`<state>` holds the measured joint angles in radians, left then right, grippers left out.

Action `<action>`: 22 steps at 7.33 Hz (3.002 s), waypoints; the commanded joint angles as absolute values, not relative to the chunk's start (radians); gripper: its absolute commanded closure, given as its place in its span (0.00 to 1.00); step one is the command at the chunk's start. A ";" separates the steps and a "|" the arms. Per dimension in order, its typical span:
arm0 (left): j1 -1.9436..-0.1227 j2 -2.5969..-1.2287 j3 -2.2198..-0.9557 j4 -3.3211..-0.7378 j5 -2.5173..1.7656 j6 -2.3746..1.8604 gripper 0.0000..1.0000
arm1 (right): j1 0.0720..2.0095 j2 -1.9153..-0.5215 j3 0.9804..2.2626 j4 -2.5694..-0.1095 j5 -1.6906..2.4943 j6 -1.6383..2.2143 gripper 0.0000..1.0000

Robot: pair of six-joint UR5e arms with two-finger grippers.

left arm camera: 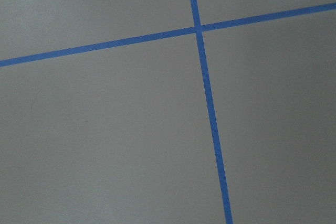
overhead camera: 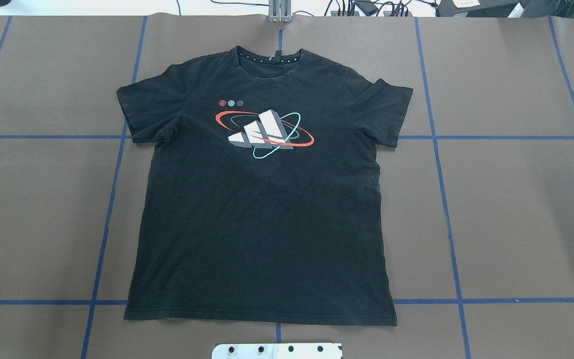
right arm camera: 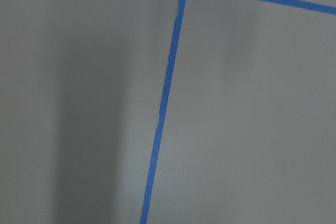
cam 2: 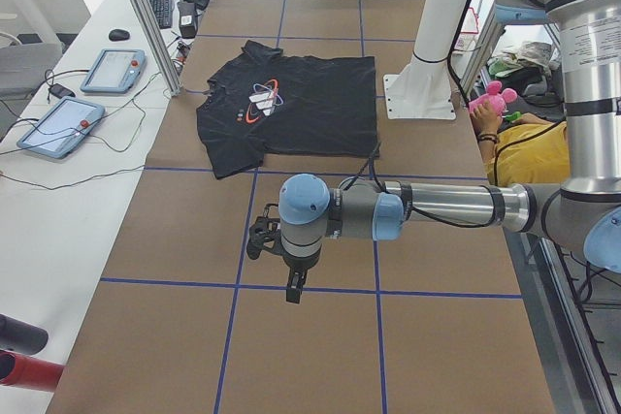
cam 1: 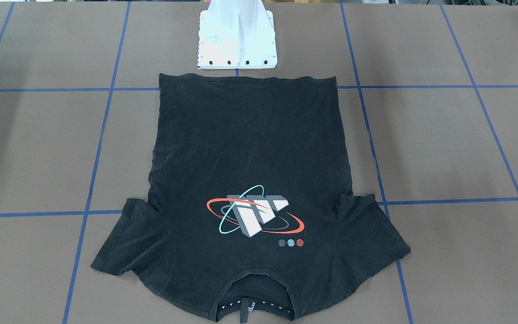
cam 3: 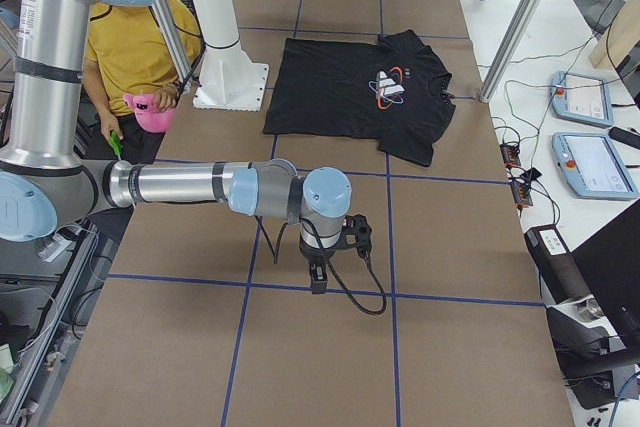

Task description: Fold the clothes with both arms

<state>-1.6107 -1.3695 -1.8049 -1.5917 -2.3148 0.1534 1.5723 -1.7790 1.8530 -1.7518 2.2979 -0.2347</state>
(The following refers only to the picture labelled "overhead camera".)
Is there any black printed t-shirt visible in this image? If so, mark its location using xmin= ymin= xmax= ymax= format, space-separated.
xmin=116 ymin=47 xmax=413 ymax=327

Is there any brown table cover mat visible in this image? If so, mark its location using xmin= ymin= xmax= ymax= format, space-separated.
xmin=0 ymin=13 xmax=574 ymax=359

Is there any black cable bundle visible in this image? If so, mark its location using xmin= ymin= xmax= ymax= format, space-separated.
xmin=328 ymin=0 xmax=412 ymax=17

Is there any aluminium frame post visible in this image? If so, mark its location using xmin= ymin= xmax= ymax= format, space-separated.
xmin=268 ymin=0 xmax=293 ymax=23

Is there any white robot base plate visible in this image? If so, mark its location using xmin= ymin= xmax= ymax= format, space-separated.
xmin=211 ymin=342 xmax=344 ymax=359

